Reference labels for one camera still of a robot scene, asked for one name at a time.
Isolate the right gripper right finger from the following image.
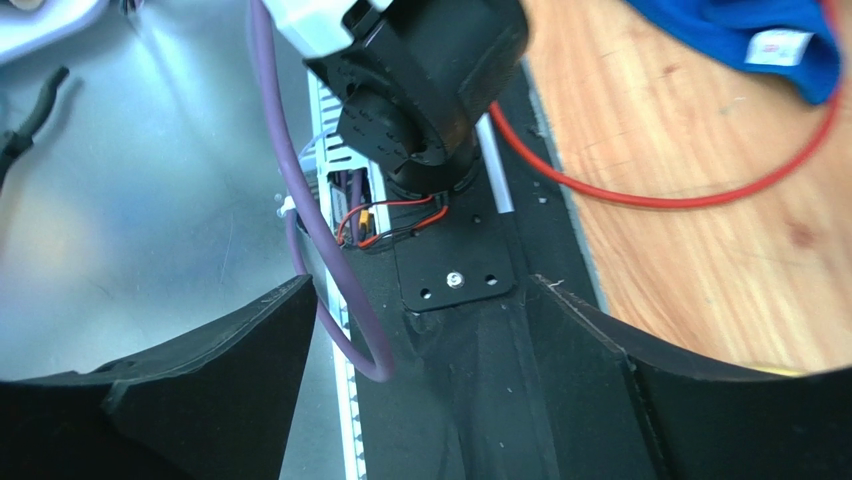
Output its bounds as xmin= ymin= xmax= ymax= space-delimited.
xmin=525 ymin=275 xmax=851 ymax=479

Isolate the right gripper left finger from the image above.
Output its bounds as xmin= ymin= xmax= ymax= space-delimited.
xmin=1 ymin=275 xmax=317 ymax=479

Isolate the red ethernet cable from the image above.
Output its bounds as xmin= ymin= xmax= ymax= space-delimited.
xmin=489 ymin=0 xmax=843 ymax=211

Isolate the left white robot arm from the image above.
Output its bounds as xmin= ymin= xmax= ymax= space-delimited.
xmin=260 ymin=1 xmax=530 ymax=198

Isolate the blue cloth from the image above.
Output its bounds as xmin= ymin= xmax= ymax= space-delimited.
xmin=628 ymin=0 xmax=842 ymax=105

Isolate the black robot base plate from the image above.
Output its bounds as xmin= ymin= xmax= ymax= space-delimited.
xmin=346 ymin=59 xmax=660 ymax=480

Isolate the white slotted cable duct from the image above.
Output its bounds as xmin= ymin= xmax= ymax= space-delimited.
xmin=307 ymin=72 xmax=394 ymax=479

